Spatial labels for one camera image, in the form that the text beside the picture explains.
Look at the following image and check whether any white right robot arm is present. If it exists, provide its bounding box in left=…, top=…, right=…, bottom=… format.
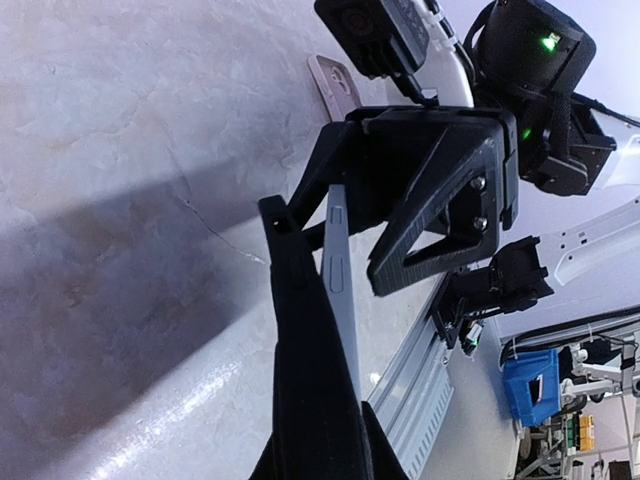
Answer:
left=289, top=1, right=615, bottom=296

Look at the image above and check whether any blue storage bin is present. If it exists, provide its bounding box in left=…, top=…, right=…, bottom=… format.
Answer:
left=503, top=349, right=561, bottom=427

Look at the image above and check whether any aluminium front rail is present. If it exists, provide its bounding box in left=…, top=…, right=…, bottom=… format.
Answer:
left=367, top=272, right=516, bottom=480

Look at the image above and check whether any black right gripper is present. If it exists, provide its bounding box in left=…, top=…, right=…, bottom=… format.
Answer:
left=288, top=106, right=518, bottom=296

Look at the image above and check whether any large silver phone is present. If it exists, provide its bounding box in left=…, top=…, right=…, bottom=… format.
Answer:
left=321, top=184, right=361, bottom=402

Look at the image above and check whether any pink clear phone case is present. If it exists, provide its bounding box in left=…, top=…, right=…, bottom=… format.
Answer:
left=307, top=54, right=362, bottom=121

